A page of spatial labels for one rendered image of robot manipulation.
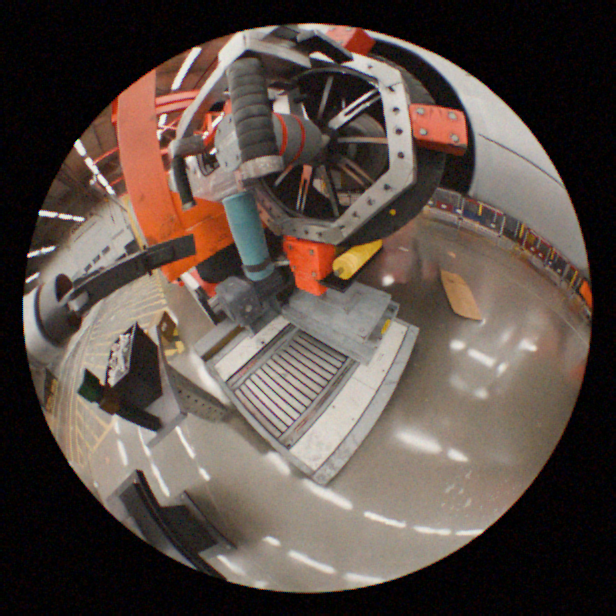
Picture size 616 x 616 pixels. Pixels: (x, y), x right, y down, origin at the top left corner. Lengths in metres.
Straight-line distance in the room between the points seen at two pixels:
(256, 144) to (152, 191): 0.63
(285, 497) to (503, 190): 1.12
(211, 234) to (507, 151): 0.99
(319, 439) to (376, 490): 0.34
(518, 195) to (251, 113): 0.50
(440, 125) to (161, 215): 0.80
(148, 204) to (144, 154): 0.21
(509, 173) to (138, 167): 1.05
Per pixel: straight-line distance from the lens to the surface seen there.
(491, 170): 0.50
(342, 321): 0.68
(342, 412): 0.67
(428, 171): 0.40
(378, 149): 0.61
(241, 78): 0.20
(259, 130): 0.17
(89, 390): 0.37
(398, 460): 0.79
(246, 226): 0.45
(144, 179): 0.78
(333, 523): 0.83
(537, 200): 0.55
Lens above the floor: 0.74
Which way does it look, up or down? 43 degrees down
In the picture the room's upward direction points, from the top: 10 degrees counter-clockwise
